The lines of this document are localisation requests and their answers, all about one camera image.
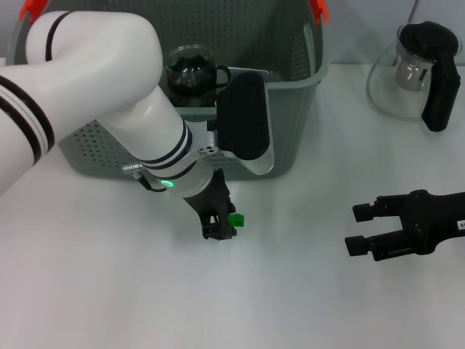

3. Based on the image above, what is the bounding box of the orange bin handle clip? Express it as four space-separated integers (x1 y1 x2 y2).
308 0 331 28
18 0 49 25

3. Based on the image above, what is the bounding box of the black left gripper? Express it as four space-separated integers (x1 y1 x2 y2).
182 169 239 241

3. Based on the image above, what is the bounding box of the left arm dark cable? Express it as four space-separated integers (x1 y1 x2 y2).
121 162 163 192

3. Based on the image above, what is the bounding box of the glass pitcher with black handle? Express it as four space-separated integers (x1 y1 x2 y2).
366 20 461 133

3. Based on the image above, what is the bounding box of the grey perforated plastic storage bin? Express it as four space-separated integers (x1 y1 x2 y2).
7 0 332 181

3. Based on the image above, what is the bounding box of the glass teacup with black base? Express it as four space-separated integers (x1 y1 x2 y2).
170 87 218 108
163 44 233 96

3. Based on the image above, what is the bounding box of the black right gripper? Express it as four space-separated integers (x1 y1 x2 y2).
344 188 465 262

